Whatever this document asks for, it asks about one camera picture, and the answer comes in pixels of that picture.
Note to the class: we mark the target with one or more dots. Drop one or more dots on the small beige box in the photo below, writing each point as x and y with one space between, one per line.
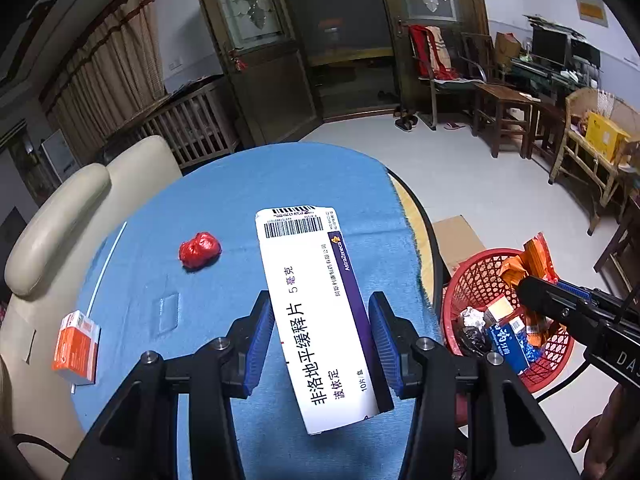
497 310

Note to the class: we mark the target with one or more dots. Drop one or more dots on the orange and white box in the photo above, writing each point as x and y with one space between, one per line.
75 350

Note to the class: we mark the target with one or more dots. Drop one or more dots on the brown cardboard box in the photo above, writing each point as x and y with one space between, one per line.
507 47

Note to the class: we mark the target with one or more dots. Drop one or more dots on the beige striped curtain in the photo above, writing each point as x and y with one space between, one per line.
115 65

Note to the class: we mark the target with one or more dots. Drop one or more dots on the crumpled red plastic bag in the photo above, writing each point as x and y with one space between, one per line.
200 251

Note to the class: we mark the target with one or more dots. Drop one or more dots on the dark carved wooden furniture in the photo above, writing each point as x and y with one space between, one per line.
625 240

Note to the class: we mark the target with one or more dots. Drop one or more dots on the pair of brown slippers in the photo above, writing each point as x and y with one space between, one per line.
406 119

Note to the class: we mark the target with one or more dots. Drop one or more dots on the blue toothpaste box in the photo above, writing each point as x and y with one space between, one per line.
510 345

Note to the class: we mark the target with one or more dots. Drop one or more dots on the pink slipper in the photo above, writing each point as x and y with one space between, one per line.
454 125

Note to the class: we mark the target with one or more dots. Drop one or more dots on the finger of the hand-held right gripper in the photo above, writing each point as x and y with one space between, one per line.
575 291
545 296

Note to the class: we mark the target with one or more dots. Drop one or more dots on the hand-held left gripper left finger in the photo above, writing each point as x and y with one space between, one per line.
257 345

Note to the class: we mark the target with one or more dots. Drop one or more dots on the orange snack packet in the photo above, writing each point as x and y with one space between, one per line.
537 260

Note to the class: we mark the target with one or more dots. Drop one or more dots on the large wooden stool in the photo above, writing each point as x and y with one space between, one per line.
500 94

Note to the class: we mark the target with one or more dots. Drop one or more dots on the white tissue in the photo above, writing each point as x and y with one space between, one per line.
470 317

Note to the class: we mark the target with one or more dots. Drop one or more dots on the thin white stick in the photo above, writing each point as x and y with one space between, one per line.
107 267

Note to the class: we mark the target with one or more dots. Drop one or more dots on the red plastic basket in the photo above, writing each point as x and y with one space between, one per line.
465 280

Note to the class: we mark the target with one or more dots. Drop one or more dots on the orange wall plaque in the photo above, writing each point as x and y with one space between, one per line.
592 10

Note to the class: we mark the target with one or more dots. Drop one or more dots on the clear plastic film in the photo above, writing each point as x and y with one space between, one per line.
165 312

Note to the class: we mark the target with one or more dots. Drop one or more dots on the flat cardboard sheet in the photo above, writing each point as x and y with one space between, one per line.
457 240

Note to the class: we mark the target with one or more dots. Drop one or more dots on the small black monitor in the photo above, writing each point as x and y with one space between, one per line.
585 54

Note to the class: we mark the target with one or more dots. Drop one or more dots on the dark metal chair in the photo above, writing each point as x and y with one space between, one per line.
450 87

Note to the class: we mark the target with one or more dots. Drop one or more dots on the white standing appliance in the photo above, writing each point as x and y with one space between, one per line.
60 155

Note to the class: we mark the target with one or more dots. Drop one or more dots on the cluttered glass desk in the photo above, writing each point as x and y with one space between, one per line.
540 76

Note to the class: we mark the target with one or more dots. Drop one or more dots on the dark wooden armchair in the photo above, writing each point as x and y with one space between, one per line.
480 57

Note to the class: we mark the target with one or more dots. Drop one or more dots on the blue tablecloth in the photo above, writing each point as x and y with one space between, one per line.
225 195

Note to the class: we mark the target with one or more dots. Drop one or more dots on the black plastic bag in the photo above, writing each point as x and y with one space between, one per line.
472 340

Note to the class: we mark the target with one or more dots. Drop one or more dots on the cream leather chair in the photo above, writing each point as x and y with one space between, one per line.
55 230

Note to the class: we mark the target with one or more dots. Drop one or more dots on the round wooden table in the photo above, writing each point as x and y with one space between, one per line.
411 207

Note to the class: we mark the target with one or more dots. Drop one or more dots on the person's right hand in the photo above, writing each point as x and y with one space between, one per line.
600 440

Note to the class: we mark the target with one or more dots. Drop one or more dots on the wicker armchair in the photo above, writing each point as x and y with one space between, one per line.
575 155

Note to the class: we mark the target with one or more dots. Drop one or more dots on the white and purple medicine box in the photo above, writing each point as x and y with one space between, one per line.
310 310

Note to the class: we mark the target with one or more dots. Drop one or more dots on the small wooden stool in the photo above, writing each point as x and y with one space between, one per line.
547 115

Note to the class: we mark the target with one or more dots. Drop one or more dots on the large black monitor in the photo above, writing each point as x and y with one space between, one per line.
549 46

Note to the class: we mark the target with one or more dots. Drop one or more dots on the red and striped clothes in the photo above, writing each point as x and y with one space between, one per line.
425 55

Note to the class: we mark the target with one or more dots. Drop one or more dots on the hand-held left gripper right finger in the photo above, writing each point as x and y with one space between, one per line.
387 350

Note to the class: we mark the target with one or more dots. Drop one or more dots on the wooden crib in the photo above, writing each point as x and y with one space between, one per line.
200 135

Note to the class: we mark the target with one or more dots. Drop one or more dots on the yellow cardboard box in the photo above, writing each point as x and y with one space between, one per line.
605 135

